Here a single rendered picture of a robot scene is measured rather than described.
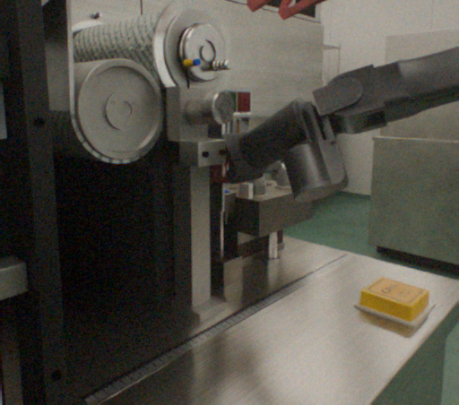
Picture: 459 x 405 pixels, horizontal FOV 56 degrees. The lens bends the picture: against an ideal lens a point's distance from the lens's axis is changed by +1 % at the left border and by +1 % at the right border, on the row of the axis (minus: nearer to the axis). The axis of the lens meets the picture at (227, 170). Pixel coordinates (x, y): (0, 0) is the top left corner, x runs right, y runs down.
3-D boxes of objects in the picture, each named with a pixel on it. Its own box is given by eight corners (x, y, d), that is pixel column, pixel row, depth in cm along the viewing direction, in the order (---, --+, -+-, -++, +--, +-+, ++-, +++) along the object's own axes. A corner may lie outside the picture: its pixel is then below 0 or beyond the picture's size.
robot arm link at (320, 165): (364, 101, 58) (357, 73, 50) (394, 178, 54) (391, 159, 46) (281, 133, 62) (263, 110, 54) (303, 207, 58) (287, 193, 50)
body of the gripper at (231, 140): (274, 173, 66) (311, 151, 61) (230, 182, 58) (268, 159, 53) (258, 135, 67) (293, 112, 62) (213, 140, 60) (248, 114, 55)
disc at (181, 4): (150, 101, 54) (157, -21, 52) (147, 101, 54) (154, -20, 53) (229, 113, 64) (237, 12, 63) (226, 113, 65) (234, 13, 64)
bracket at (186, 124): (203, 325, 55) (200, 84, 50) (170, 308, 59) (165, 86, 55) (229, 311, 59) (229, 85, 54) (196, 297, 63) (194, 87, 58)
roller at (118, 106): (81, 164, 48) (74, 54, 46) (-5, 148, 65) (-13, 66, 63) (165, 155, 56) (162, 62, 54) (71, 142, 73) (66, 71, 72)
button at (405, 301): (411, 323, 55) (411, 306, 55) (359, 306, 60) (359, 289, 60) (429, 305, 60) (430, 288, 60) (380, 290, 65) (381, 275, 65)
